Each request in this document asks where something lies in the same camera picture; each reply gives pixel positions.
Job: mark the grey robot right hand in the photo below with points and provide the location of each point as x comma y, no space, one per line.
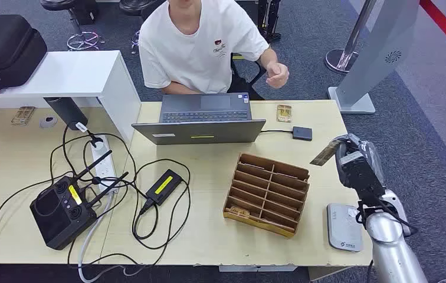
369,152

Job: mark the person's left hand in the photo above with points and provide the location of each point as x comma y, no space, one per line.
277,75

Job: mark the patterned ID card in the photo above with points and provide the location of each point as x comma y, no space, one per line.
324,154

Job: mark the person's right forearm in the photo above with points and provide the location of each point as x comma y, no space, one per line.
176,89

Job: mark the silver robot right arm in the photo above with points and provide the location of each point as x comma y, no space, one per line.
391,250

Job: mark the person's left forearm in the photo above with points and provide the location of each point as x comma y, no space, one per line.
269,58

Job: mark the gold hotel key card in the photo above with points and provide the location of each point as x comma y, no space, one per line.
284,113
239,211
23,115

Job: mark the grey white card reader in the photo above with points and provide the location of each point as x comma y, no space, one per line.
342,230

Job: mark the person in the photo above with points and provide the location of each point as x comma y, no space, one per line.
191,50

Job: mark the wooden slotted card rack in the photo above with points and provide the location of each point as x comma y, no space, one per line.
266,195

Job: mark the black office chair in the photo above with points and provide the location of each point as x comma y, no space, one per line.
257,76

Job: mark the black humanoid robot legs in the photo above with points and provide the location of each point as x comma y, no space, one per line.
270,19

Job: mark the small black box device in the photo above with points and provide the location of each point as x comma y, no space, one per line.
302,133

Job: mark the grey laptop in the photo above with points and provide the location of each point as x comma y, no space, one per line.
203,133

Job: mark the grey slanted kiosk stand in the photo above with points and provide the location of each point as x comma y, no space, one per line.
375,50

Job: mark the black stool chrome base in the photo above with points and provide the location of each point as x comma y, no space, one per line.
57,4
137,6

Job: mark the black adapter with yellow label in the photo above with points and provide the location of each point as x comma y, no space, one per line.
164,186

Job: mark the white under-desk drawer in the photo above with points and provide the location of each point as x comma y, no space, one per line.
258,268

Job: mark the white power strip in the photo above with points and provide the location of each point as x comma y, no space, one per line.
104,168

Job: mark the black box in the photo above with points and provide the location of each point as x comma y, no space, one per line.
88,13

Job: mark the white desk shelf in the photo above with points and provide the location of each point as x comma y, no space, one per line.
70,74

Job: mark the black cylinder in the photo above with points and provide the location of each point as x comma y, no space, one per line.
64,111

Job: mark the black controller with antennas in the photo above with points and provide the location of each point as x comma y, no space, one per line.
59,218

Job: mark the black hard carry case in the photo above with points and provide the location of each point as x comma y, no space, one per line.
4,50

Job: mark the chrome stanchion post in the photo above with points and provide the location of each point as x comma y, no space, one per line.
340,60

